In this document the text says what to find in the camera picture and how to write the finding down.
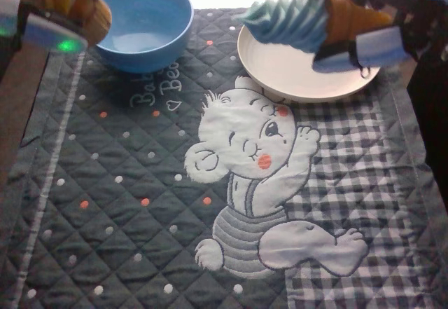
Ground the grey quilt with printed bear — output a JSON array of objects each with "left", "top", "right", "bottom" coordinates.
[{"left": 0, "top": 7, "right": 448, "bottom": 309}]

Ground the white round plate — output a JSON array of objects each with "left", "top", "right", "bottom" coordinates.
[{"left": 237, "top": 21, "right": 382, "bottom": 104}]

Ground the toy cupcake with fruit topping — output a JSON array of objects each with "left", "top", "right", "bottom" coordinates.
[{"left": 36, "top": 0, "right": 113, "bottom": 46}]

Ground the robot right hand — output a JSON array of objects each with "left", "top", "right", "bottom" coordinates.
[{"left": 286, "top": 0, "right": 421, "bottom": 78}]

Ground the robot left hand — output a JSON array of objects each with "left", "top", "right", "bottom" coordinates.
[{"left": 15, "top": 0, "right": 113, "bottom": 55}]

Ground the blue plastic bowl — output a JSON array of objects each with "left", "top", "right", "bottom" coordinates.
[{"left": 94, "top": 0, "right": 195, "bottom": 74}]

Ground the toy blue ice cream cone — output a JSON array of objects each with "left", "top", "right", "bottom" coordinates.
[{"left": 239, "top": 0, "right": 393, "bottom": 55}]

